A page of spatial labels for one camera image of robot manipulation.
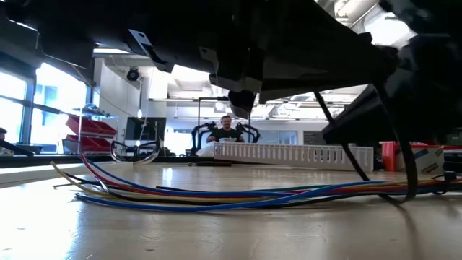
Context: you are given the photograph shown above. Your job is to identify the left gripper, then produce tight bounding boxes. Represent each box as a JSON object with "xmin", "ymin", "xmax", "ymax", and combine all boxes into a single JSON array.
[{"xmin": 169, "ymin": 0, "xmax": 398, "ymax": 105}]

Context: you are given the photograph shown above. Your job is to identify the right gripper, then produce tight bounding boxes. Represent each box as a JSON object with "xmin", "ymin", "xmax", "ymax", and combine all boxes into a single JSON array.
[{"xmin": 320, "ymin": 32, "xmax": 462, "ymax": 146}]

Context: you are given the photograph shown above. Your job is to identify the blue cable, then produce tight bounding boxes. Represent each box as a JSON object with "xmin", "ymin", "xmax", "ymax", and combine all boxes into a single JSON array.
[{"xmin": 85, "ymin": 158, "xmax": 462, "ymax": 199}]

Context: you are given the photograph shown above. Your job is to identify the bundle of coloured wires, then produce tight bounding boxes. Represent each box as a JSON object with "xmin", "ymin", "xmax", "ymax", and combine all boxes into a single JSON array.
[{"xmin": 79, "ymin": 152, "xmax": 462, "ymax": 198}]

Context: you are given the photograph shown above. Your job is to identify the bundle of thin wires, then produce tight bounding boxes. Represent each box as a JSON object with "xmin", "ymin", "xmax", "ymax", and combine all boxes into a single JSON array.
[{"xmin": 63, "ymin": 172, "xmax": 409, "ymax": 210}]

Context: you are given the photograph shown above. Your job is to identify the black cable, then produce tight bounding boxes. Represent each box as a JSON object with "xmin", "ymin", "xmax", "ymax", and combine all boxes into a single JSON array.
[{"xmin": 53, "ymin": 182, "xmax": 289, "ymax": 207}]

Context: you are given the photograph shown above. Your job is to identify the white plastic strip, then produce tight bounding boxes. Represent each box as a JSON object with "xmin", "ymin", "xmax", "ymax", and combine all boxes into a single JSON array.
[{"xmin": 0, "ymin": 161, "xmax": 122, "ymax": 189}]

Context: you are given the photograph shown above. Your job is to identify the black monitor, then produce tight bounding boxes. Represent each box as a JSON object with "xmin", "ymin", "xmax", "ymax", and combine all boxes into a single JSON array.
[{"xmin": 125, "ymin": 116, "xmax": 167, "ymax": 142}]

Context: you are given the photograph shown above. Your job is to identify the clear safety glasses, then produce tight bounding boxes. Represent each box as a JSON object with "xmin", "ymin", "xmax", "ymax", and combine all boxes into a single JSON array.
[{"xmin": 109, "ymin": 139, "xmax": 162, "ymax": 166}]

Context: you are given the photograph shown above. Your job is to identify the long ceiling light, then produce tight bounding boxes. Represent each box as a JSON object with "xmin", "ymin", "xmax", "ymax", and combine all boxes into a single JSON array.
[{"xmin": 92, "ymin": 48, "xmax": 133, "ymax": 58}]

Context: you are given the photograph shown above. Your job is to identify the red storage bin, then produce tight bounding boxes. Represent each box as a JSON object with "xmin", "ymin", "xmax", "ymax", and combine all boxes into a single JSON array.
[
  {"xmin": 64, "ymin": 135, "xmax": 113, "ymax": 153},
  {"xmin": 64, "ymin": 115, "xmax": 118, "ymax": 138}
]

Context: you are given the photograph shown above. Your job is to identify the silver ventilation duct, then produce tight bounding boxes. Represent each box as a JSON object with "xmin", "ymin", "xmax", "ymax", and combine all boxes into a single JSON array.
[{"xmin": 334, "ymin": 0, "xmax": 418, "ymax": 50}]

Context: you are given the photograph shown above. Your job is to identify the white slotted wire duct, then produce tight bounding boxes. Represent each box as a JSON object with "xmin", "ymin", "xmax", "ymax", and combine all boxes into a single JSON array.
[{"xmin": 212, "ymin": 141, "xmax": 375, "ymax": 173}]

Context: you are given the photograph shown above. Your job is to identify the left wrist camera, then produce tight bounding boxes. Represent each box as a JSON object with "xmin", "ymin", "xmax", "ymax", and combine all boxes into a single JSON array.
[{"xmin": 227, "ymin": 89, "xmax": 258, "ymax": 120}]

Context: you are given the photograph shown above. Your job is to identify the black background station frame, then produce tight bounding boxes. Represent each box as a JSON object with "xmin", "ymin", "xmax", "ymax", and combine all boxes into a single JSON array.
[{"xmin": 197, "ymin": 95, "xmax": 252, "ymax": 145}]

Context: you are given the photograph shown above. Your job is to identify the wire shelf rack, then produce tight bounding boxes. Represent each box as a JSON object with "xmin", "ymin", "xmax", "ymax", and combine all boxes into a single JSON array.
[{"xmin": 61, "ymin": 103, "xmax": 121, "ymax": 155}]

